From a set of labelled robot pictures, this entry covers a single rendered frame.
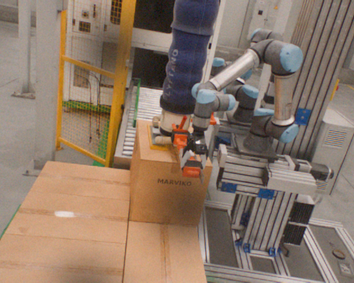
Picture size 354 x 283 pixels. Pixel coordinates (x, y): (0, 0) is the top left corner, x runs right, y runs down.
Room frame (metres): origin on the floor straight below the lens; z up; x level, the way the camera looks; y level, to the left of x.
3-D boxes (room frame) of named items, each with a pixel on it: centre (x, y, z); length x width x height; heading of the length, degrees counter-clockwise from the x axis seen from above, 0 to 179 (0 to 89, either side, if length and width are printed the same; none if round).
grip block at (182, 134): (1.79, -0.01, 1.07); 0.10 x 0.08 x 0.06; 102
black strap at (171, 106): (2.04, 0.04, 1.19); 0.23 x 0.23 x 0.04
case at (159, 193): (2.03, 0.04, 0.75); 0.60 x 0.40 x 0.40; 12
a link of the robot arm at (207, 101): (1.47, -0.08, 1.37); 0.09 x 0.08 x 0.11; 130
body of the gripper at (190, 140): (1.47, -0.08, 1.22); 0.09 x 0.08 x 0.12; 12
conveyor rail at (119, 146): (3.52, 0.58, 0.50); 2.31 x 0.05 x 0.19; 8
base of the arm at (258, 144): (1.95, -0.45, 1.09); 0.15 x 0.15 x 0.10
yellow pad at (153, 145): (2.02, 0.13, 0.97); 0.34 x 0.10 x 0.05; 12
